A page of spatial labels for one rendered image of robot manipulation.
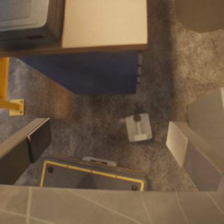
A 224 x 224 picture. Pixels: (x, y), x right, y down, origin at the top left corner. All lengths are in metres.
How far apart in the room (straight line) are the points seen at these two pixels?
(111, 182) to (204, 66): 1.16
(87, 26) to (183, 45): 1.18
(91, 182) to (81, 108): 0.63
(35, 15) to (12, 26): 0.06
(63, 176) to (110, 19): 0.94
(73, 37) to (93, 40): 0.06
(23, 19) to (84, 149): 1.12
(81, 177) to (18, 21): 0.89
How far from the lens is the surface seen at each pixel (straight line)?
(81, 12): 0.50
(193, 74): 1.47
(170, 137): 0.16
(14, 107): 1.65
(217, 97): 0.90
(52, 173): 1.16
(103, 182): 1.06
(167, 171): 1.37
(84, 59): 0.65
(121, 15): 0.46
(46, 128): 0.16
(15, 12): 0.48
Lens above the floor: 1.31
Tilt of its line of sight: 80 degrees down
